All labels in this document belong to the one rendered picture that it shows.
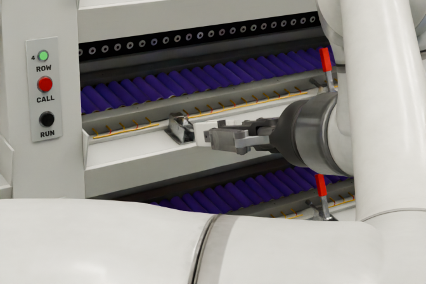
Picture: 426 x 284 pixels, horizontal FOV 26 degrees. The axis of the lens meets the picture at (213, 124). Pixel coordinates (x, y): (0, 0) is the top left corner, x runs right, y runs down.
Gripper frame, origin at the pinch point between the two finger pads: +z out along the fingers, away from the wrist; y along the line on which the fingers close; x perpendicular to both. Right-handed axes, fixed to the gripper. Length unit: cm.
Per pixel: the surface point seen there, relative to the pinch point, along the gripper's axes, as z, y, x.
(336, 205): 17.5, 32.7, -18.0
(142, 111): 11.8, -3.7, 3.6
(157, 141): 9.2, -3.6, -0.4
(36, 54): 2.7, -21.5, 13.1
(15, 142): 5.5, -24.6, 3.3
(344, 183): 18.1, 35.5, -14.9
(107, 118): 11.7, -9.2, 3.5
